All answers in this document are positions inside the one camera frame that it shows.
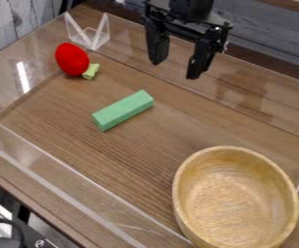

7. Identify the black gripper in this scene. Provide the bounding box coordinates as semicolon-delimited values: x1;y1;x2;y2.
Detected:
143;0;234;79

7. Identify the red plush strawberry toy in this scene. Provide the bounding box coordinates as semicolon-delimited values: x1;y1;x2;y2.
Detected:
55;43;101;79

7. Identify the green foam block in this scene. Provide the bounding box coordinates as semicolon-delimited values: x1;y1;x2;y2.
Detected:
93;90;154;132

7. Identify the wooden bowl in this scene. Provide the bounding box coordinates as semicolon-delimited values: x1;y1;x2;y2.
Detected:
173;145;299;248

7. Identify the black metal table leg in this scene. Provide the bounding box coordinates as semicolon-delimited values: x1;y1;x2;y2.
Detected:
13;201;31;224

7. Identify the clear acrylic corner bracket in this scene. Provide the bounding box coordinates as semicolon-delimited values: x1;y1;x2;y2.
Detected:
65;13;110;50

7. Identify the clear acrylic enclosure wall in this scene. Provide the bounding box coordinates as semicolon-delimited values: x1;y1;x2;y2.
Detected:
0;7;299;248

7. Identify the black cable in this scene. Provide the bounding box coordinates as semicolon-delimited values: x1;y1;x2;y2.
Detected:
0;217;27;248

